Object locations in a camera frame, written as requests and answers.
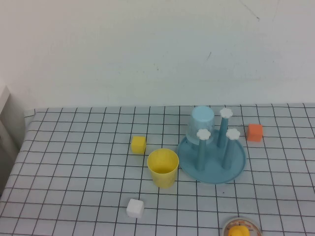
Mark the yellow rubber duck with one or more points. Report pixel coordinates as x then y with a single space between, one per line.
238 231

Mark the light blue plastic cup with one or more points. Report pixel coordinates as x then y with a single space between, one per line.
201 118

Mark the orange cube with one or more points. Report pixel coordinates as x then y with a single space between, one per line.
254 132

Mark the blue cup stand white caps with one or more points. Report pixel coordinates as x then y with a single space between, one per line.
214 175

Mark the yellow plastic cup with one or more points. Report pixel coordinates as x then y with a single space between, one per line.
163 177

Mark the white cabinet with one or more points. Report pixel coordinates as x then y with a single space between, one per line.
5 98

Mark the yellow cube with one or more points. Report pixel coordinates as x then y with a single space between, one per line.
138 145

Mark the round white printed plate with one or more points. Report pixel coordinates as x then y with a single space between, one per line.
227 225

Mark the white cube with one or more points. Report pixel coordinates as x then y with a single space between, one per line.
135 208

